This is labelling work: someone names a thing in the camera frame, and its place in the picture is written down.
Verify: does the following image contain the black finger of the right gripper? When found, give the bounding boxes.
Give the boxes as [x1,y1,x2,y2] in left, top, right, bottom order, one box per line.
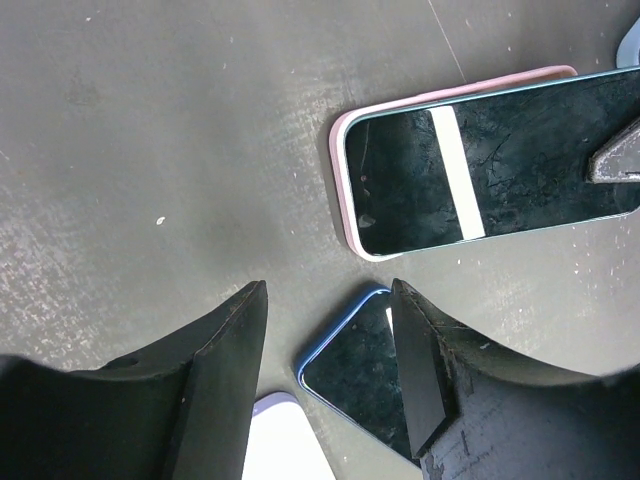
[585,119,640,184]

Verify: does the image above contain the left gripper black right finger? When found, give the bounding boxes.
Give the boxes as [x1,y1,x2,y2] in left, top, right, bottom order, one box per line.
[390,279,639,479]

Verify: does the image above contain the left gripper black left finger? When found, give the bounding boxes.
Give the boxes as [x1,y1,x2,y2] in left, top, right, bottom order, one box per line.
[1,281,268,479]

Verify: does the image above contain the lavender phone case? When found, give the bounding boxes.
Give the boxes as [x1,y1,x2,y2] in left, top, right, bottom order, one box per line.
[242,392,335,480]

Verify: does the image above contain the light blue phone case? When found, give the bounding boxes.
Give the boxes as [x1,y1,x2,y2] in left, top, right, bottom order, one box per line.
[615,18,640,69]

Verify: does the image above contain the pink phone case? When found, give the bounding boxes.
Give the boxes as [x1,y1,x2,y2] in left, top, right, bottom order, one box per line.
[328,65,578,263]

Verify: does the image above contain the black phone blue edge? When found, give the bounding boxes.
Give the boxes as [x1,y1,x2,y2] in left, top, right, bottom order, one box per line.
[293,282,419,467]

